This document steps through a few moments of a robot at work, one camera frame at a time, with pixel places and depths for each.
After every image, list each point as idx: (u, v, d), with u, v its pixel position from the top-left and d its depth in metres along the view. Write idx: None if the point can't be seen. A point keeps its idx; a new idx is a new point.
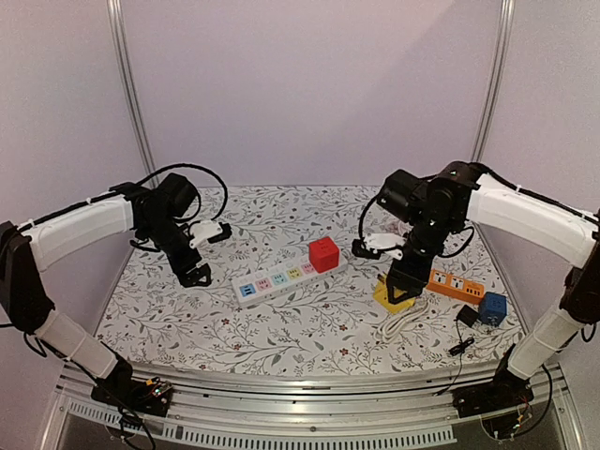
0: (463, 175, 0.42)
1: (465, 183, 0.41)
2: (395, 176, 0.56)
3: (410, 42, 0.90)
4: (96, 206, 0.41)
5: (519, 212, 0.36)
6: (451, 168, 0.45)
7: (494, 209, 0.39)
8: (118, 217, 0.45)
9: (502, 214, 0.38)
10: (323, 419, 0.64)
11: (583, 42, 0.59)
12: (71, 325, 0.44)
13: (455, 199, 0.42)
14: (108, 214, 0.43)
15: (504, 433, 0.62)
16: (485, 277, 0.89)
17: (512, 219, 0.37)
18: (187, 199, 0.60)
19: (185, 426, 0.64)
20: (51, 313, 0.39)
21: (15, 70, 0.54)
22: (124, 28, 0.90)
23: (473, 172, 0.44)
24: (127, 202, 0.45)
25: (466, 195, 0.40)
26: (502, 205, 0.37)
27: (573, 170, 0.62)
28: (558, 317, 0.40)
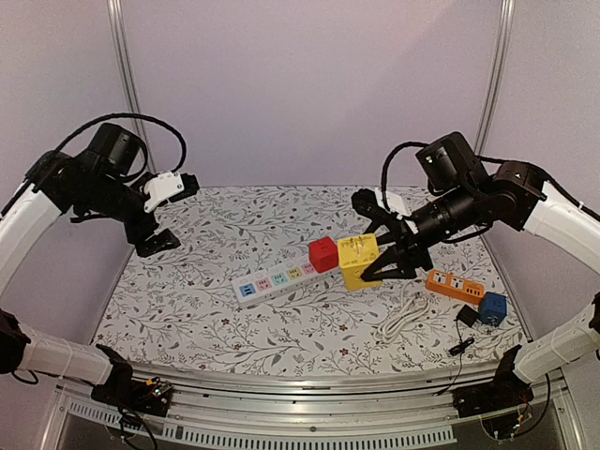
0: (529, 178, 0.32)
1: (532, 189, 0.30)
2: (451, 138, 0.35)
3: (410, 42, 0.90)
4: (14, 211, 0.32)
5: (572, 228, 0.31)
6: (506, 168, 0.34)
7: (543, 218, 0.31)
8: (39, 212, 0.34)
9: (549, 223, 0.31)
10: (323, 419, 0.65)
11: (582, 41, 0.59)
12: (52, 347, 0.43)
13: (516, 207, 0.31)
14: (27, 215, 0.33)
15: (504, 433, 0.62)
16: (485, 277, 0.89)
17: (554, 231, 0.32)
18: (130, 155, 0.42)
19: (185, 426, 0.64)
20: (26, 347, 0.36)
21: (15, 70, 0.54)
22: (124, 29, 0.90)
23: (532, 169, 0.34)
24: (37, 195, 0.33)
25: (531, 204, 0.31)
26: (558, 218, 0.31)
27: (572, 169, 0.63)
28: (585, 335, 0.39)
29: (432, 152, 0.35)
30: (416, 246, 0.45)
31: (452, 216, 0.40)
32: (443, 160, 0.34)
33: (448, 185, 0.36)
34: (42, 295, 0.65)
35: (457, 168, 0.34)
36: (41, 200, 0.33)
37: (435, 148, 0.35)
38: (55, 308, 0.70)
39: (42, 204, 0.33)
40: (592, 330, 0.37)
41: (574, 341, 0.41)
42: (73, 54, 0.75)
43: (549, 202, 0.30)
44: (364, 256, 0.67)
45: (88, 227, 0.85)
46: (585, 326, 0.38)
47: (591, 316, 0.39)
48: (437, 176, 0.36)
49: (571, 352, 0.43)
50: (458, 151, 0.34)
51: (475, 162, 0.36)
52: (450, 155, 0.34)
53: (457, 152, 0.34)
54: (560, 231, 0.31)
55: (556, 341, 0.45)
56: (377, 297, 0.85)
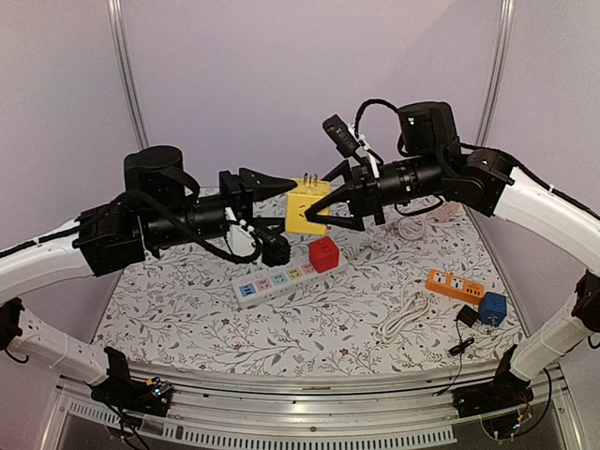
0: (497, 164, 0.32)
1: (499, 173, 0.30)
2: (439, 107, 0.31)
3: (409, 43, 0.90)
4: (43, 250, 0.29)
5: (545, 213, 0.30)
6: (478, 157, 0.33)
7: (514, 203, 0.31)
8: (70, 264, 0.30)
9: (522, 209, 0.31)
10: (323, 419, 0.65)
11: (582, 41, 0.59)
12: (49, 345, 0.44)
13: (483, 195, 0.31)
14: (58, 260, 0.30)
15: (504, 433, 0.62)
16: (485, 277, 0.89)
17: (528, 217, 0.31)
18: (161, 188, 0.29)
19: (185, 426, 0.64)
20: (15, 337, 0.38)
21: (17, 70, 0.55)
22: (123, 28, 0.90)
23: (502, 156, 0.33)
24: (74, 250, 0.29)
25: (499, 189, 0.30)
26: (528, 202, 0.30)
27: (573, 166, 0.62)
28: (569, 323, 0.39)
29: (417, 116, 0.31)
30: (378, 189, 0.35)
31: (419, 181, 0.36)
32: (424, 126, 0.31)
33: (421, 152, 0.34)
34: (38, 312, 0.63)
35: (436, 139, 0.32)
36: (79, 256, 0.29)
37: (423, 111, 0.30)
38: (57, 322, 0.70)
39: (78, 259, 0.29)
40: (576, 319, 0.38)
41: (561, 333, 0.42)
42: (73, 53, 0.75)
43: (517, 186, 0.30)
44: (317, 194, 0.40)
45: None
46: (568, 316, 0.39)
47: (573, 304, 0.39)
48: (410, 140, 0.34)
49: (560, 343, 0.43)
50: (444, 120, 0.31)
51: (455, 136, 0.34)
52: (431, 124, 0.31)
53: (442, 122, 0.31)
54: (532, 216, 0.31)
55: (543, 335, 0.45)
56: (377, 297, 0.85)
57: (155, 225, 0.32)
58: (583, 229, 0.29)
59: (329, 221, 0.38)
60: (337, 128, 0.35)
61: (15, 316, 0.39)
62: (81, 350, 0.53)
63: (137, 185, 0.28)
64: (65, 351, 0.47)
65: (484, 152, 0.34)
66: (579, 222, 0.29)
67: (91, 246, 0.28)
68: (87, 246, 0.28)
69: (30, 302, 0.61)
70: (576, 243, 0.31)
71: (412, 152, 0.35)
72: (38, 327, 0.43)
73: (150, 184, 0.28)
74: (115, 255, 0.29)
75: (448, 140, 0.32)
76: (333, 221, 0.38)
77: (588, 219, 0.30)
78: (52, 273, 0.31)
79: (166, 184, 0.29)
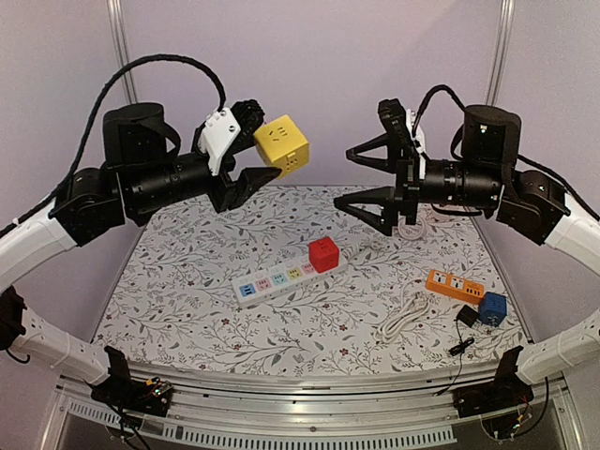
0: (551, 190, 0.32)
1: (556, 202, 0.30)
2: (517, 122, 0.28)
3: (409, 43, 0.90)
4: (22, 229, 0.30)
5: (595, 244, 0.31)
6: (538, 182, 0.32)
7: (566, 233, 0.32)
8: (53, 238, 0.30)
9: (574, 238, 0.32)
10: (323, 419, 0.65)
11: (582, 41, 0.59)
12: (52, 344, 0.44)
13: (537, 222, 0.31)
14: (37, 235, 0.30)
15: (504, 433, 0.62)
16: (485, 277, 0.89)
17: (579, 245, 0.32)
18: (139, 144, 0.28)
19: (185, 426, 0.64)
20: (18, 337, 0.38)
21: (16, 69, 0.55)
22: (123, 28, 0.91)
23: (551, 180, 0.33)
24: (49, 221, 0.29)
25: (555, 218, 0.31)
26: (582, 234, 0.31)
27: (573, 167, 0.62)
28: (593, 340, 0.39)
29: (490, 127, 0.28)
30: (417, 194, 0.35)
31: (463, 190, 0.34)
32: (494, 136, 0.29)
33: (481, 162, 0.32)
34: (39, 309, 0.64)
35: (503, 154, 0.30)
36: (56, 227, 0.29)
37: (498, 123, 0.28)
38: (59, 320, 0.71)
39: (56, 231, 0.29)
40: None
41: (583, 346, 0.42)
42: (73, 52, 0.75)
43: (573, 217, 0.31)
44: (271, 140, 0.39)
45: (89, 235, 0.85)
46: (593, 333, 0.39)
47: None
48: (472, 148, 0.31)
49: (577, 354, 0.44)
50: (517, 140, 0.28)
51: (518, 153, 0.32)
52: (502, 139, 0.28)
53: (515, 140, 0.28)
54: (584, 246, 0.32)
55: (562, 345, 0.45)
56: (377, 297, 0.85)
57: (138, 188, 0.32)
58: None
59: (352, 212, 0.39)
60: (394, 121, 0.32)
61: (18, 315, 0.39)
62: (82, 349, 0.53)
63: (116, 142, 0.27)
64: (67, 351, 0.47)
65: (538, 173, 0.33)
66: None
67: (66, 210, 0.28)
68: (62, 211, 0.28)
69: (32, 299, 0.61)
70: None
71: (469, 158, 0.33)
72: (40, 326, 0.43)
73: (127, 139, 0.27)
74: (97, 219, 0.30)
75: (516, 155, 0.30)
76: (354, 213, 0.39)
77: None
78: (37, 252, 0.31)
79: (147, 140, 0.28)
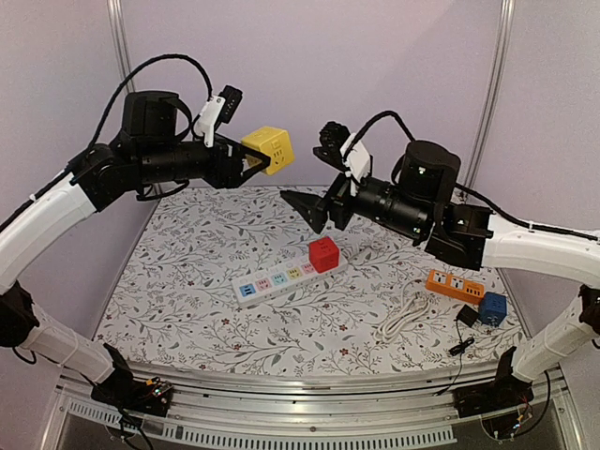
0: (472, 219, 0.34)
1: (474, 230, 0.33)
2: (454, 169, 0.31)
3: (409, 43, 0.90)
4: (43, 202, 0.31)
5: (532, 249, 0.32)
6: (462, 215, 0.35)
7: (498, 253, 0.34)
8: (74, 205, 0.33)
9: (507, 254, 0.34)
10: (322, 419, 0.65)
11: (582, 41, 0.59)
12: (61, 338, 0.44)
13: (466, 251, 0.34)
14: (59, 206, 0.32)
15: (504, 433, 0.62)
16: (485, 277, 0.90)
17: (517, 258, 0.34)
18: (157, 121, 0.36)
19: (185, 426, 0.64)
20: (32, 330, 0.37)
21: (16, 69, 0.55)
22: (123, 27, 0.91)
23: (476, 209, 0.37)
24: (73, 187, 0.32)
25: (480, 245, 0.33)
26: (511, 247, 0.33)
27: (574, 166, 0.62)
28: (576, 329, 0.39)
29: (430, 169, 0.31)
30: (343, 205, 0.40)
31: (391, 216, 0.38)
32: (431, 179, 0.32)
33: (417, 199, 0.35)
34: (44, 306, 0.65)
35: (437, 194, 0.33)
36: (78, 194, 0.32)
37: (434, 166, 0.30)
38: (63, 316, 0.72)
39: (77, 198, 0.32)
40: (584, 323, 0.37)
41: (567, 337, 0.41)
42: (73, 52, 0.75)
43: (496, 238, 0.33)
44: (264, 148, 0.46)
45: (94, 232, 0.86)
46: (575, 322, 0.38)
47: (578, 309, 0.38)
48: (414, 185, 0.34)
49: (565, 345, 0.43)
50: (448, 184, 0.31)
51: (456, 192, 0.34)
52: (439, 178, 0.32)
53: (449, 183, 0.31)
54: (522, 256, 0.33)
55: (547, 338, 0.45)
56: (377, 297, 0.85)
57: (148, 160, 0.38)
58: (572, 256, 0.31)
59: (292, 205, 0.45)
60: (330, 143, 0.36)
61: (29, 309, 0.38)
62: (88, 344, 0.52)
63: (141, 114, 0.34)
64: (77, 345, 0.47)
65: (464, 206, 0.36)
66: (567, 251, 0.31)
67: (90, 174, 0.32)
68: (86, 177, 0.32)
69: (37, 295, 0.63)
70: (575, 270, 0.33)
71: (409, 194, 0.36)
72: (50, 322, 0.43)
73: (151, 113, 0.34)
74: (115, 182, 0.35)
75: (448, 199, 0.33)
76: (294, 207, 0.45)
77: (574, 244, 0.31)
78: (53, 228, 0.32)
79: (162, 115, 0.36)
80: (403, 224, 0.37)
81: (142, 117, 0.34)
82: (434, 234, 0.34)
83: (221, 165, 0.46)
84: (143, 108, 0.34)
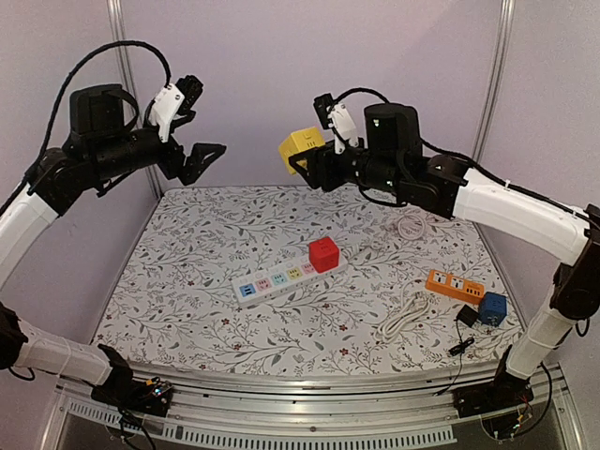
0: (451, 169, 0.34)
1: (451, 177, 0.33)
2: (405, 114, 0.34)
3: (408, 43, 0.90)
4: (7, 217, 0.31)
5: (502, 208, 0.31)
6: (436, 160, 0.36)
7: (468, 202, 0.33)
8: (37, 215, 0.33)
9: (477, 204, 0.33)
10: (323, 419, 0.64)
11: (582, 42, 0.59)
12: (52, 349, 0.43)
13: (439, 198, 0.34)
14: (22, 218, 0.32)
15: (504, 433, 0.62)
16: (485, 277, 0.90)
17: (489, 213, 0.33)
18: (107, 114, 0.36)
19: (185, 426, 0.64)
20: (22, 346, 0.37)
21: (17, 70, 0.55)
22: (124, 28, 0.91)
23: (457, 160, 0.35)
24: (32, 196, 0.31)
25: (453, 192, 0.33)
26: (483, 200, 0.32)
27: (574, 166, 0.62)
28: (548, 317, 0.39)
29: (382, 118, 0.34)
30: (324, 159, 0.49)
31: (364, 170, 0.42)
32: (387, 127, 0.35)
33: (384, 152, 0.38)
34: (42, 304, 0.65)
35: (397, 142, 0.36)
36: (37, 202, 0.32)
37: (387, 115, 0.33)
38: (62, 314, 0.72)
39: (37, 206, 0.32)
40: (553, 310, 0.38)
41: (546, 327, 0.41)
42: (73, 52, 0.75)
43: (472, 187, 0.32)
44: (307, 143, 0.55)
45: (91, 229, 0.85)
46: (546, 308, 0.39)
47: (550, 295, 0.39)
48: (378, 139, 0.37)
49: (547, 337, 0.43)
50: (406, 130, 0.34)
51: (417, 142, 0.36)
52: (395, 127, 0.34)
53: (404, 127, 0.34)
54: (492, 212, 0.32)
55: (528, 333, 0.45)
56: (377, 297, 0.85)
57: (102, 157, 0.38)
58: (545, 222, 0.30)
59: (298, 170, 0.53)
60: (320, 104, 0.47)
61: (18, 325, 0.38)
62: (81, 349, 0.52)
63: (87, 110, 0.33)
64: (69, 352, 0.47)
65: (444, 156, 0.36)
66: (544, 217, 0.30)
67: (46, 181, 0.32)
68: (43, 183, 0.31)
69: (37, 294, 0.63)
70: (545, 237, 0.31)
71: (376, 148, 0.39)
72: (39, 335, 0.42)
73: (98, 109, 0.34)
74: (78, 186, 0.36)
75: (410, 144, 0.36)
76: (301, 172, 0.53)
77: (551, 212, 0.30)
78: (25, 234, 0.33)
79: (111, 107, 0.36)
80: (373, 176, 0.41)
81: (88, 113, 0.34)
82: (404, 182, 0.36)
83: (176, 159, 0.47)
84: (86, 100, 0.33)
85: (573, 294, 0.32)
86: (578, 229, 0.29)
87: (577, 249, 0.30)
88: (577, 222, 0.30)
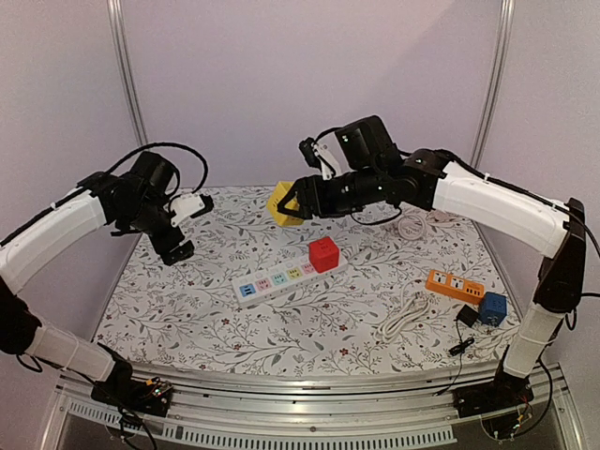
0: (431, 163, 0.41)
1: (431, 171, 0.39)
2: (365, 125, 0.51)
3: (408, 43, 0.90)
4: (65, 210, 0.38)
5: (480, 199, 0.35)
6: (418, 156, 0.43)
7: (447, 194, 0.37)
8: (88, 215, 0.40)
9: (457, 196, 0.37)
10: (323, 419, 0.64)
11: (582, 41, 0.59)
12: (62, 337, 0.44)
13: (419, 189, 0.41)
14: (78, 214, 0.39)
15: (504, 433, 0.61)
16: (485, 277, 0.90)
17: (469, 204, 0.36)
18: (160, 176, 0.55)
19: (185, 426, 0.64)
20: (37, 330, 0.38)
21: (17, 70, 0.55)
22: (123, 28, 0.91)
23: (440, 157, 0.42)
24: (94, 197, 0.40)
25: (433, 184, 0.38)
26: (461, 192, 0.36)
27: (574, 166, 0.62)
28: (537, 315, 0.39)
29: (348, 134, 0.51)
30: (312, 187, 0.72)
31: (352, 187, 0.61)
32: (356, 141, 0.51)
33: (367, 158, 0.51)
34: (41, 301, 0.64)
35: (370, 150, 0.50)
36: (96, 204, 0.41)
37: (349, 132, 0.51)
38: (62, 312, 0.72)
39: (96, 207, 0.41)
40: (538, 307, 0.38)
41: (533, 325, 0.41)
42: (73, 52, 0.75)
43: (450, 180, 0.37)
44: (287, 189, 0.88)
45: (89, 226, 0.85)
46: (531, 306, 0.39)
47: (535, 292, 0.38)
48: (355, 151, 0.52)
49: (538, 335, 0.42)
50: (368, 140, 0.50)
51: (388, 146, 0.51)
52: (360, 136, 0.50)
53: (367, 137, 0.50)
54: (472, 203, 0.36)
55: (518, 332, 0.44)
56: (377, 297, 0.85)
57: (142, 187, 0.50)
58: (521, 212, 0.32)
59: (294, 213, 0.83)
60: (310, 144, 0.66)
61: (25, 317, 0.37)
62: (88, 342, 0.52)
63: (153, 168, 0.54)
64: (78, 343, 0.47)
65: (427, 151, 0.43)
66: (519, 206, 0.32)
67: None
68: None
69: (36, 292, 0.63)
70: (522, 229, 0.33)
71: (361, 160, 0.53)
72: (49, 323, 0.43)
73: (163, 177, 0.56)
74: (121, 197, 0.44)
75: (382, 148, 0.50)
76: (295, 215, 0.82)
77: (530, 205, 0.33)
78: (68, 231, 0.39)
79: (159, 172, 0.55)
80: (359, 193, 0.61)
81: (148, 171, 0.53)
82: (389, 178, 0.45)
83: (172, 236, 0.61)
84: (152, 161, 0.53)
85: (553, 287, 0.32)
86: (556, 220, 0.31)
87: (556, 242, 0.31)
88: (557, 217, 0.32)
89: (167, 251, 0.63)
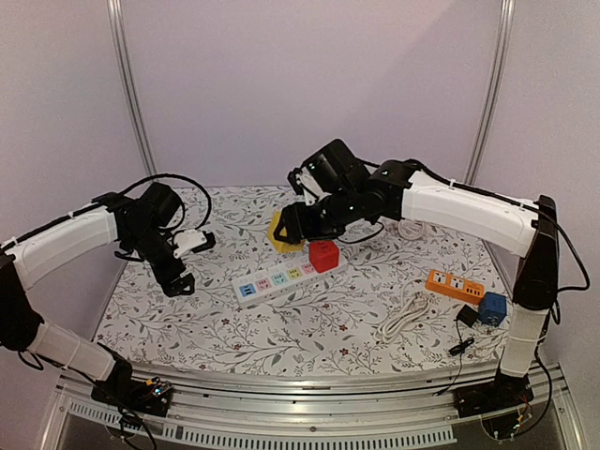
0: (397, 174, 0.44)
1: (397, 182, 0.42)
2: (328, 148, 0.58)
3: (408, 43, 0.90)
4: (82, 219, 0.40)
5: (449, 204, 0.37)
6: (386, 168, 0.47)
7: (416, 202, 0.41)
8: (102, 228, 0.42)
9: (427, 204, 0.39)
10: (323, 419, 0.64)
11: (582, 41, 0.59)
12: (64, 335, 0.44)
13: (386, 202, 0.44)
14: (93, 226, 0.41)
15: (504, 433, 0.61)
16: (485, 277, 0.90)
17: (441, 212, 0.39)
18: (172, 207, 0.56)
19: (185, 426, 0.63)
20: (39, 327, 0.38)
21: (17, 70, 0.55)
22: (123, 27, 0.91)
23: (406, 167, 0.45)
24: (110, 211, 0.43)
25: (399, 195, 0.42)
26: (431, 200, 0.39)
27: (574, 166, 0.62)
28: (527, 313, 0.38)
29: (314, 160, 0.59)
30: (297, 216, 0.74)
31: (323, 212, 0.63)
32: (322, 163, 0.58)
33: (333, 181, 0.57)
34: (43, 301, 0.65)
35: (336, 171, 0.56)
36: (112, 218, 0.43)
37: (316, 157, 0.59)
38: (63, 313, 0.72)
39: (110, 222, 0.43)
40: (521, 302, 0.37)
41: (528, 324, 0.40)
42: (72, 52, 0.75)
43: (414, 189, 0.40)
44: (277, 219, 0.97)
45: None
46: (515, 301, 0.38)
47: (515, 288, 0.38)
48: (322, 173, 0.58)
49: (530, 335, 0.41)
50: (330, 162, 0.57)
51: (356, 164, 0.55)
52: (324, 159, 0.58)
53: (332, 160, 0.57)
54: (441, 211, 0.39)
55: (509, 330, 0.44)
56: (377, 297, 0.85)
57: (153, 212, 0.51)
58: (487, 214, 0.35)
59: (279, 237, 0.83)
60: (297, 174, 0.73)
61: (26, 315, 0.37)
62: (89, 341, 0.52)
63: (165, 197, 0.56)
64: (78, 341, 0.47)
65: (395, 163, 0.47)
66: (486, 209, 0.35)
67: None
68: None
69: (37, 292, 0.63)
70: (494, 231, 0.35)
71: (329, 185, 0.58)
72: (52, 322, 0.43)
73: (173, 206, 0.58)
74: (132, 217, 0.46)
75: (345, 169, 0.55)
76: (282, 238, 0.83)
77: (497, 208, 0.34)
78: (82, 240, 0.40)
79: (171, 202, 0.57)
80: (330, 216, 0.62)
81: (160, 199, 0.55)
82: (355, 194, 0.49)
83: (174, 266, 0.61)
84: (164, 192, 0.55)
85: (528, 284, 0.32)
86: (524, 219, 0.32)
87: (526, 240, 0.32)
88: (525, 216, 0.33)
89: (167, 282, 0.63)
